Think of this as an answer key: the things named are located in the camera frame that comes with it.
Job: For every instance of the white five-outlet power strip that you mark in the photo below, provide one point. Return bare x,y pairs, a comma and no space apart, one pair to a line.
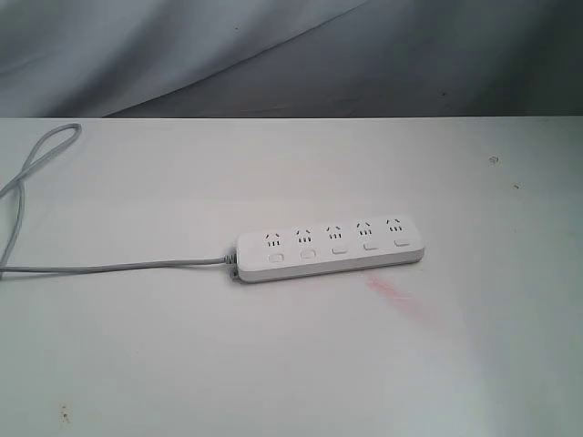
330,247

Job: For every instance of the grey backdrop cloth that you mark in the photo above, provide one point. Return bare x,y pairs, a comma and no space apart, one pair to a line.
291,58

